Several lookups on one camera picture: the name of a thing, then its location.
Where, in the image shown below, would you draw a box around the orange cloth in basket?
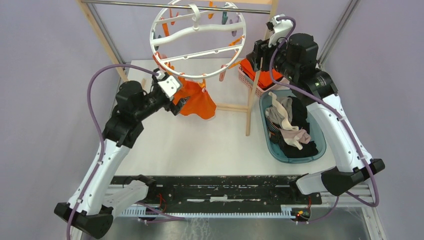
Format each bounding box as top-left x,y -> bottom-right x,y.
240,58 -> 283,91

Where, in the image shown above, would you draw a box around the pink clothespin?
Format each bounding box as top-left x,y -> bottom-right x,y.
218,64 -> 228,82

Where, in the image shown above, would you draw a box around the dark clothes in basin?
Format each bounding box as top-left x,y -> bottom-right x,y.
264,92 -> 319,159

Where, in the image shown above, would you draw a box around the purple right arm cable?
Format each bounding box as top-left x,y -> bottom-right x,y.
268,15 -> 380,224

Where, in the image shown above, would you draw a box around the purple clothespin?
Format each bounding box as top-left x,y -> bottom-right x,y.
229,14 -> 243,37

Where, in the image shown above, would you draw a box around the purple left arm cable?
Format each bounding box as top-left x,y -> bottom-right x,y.
66,64 -> 159,240

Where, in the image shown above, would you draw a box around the pink garment in basin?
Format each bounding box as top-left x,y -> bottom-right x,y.
280,129 -> 311,150

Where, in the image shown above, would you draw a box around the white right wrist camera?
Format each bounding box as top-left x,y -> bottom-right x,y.
266,14 -> 297,48

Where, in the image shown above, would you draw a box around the orange underwear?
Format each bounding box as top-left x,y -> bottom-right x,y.
152,52 -> 218,121

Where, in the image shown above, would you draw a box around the beige grey underwear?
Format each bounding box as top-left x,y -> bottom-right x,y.
265,91 -> 299,131

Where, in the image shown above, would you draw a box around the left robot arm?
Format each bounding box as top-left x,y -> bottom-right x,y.
54,72 -> 185,239

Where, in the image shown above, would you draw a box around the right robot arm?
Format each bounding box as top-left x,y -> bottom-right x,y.
246,33 -> 385,204

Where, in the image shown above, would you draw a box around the white round clip hanger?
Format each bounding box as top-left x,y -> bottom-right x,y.
149,0 -> 243,76

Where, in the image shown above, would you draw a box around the black underwear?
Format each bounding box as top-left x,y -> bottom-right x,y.
286,96 -> 310,134

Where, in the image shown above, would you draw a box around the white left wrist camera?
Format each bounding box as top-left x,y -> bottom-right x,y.
153,70 -> 183,100

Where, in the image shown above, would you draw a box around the teal clothespin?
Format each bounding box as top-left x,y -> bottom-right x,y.
221,11 -> 228,25

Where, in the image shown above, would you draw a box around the wooden rack frame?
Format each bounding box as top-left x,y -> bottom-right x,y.
77,0 -> 280,137

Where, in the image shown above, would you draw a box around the metal hanging rod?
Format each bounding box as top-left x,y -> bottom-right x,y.
81,0 -> 271,15

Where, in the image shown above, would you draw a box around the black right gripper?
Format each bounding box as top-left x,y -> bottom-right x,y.
246,30 -> 298,82

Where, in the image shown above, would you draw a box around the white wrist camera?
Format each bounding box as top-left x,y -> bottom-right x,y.
266,14 -> 297,48
153,70 -> 183,100

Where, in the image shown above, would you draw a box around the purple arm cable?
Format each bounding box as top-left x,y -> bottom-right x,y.
66,64 -> 159,240
268,15 -> 380,224

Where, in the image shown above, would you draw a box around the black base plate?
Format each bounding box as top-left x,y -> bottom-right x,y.
110,175 -> 323,215

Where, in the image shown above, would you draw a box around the teal plastic basin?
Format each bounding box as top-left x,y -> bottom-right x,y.
259,90 -> 327,164

